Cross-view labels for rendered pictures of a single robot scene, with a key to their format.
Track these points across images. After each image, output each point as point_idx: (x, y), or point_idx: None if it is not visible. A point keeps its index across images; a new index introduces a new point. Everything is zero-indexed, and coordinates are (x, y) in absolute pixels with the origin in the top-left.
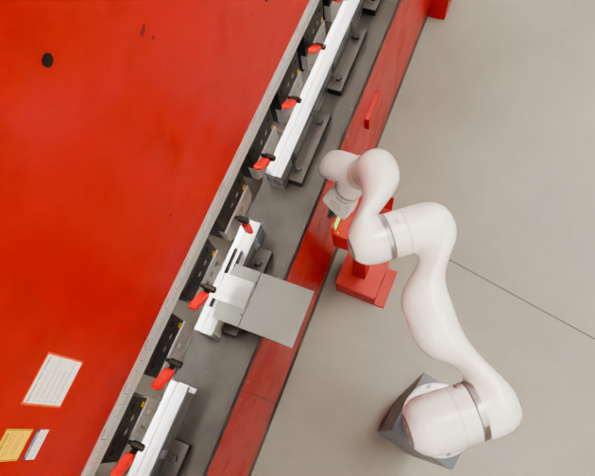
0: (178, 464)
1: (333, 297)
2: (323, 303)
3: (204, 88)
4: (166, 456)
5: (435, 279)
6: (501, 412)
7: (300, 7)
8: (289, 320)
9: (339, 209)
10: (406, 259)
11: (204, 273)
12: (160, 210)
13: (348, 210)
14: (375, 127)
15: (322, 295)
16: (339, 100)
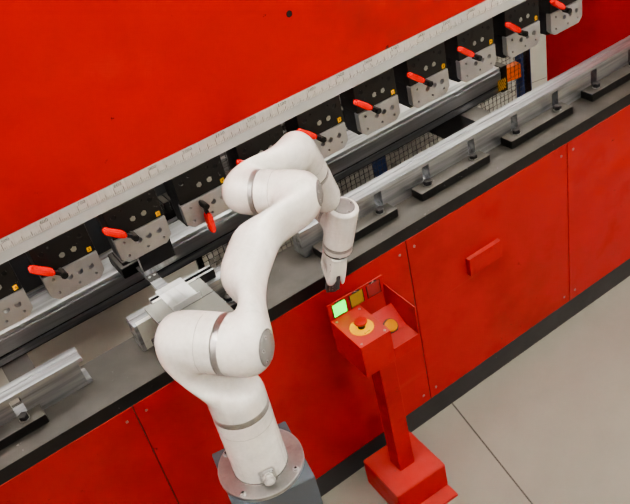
0: (23, 424)
1: (360, 488)
2: (343, 489)
3: (184, 37)
4: None
5: (262, 217)
6: (233, 328)
7: (349, 55)
8: None
9: (326, 268)
10: (480, 486)
11: (139, 224)
12: (101, 102)
13: (330, 267)
14: (507, 303)
15: (348, 480)
16: (418, 204)
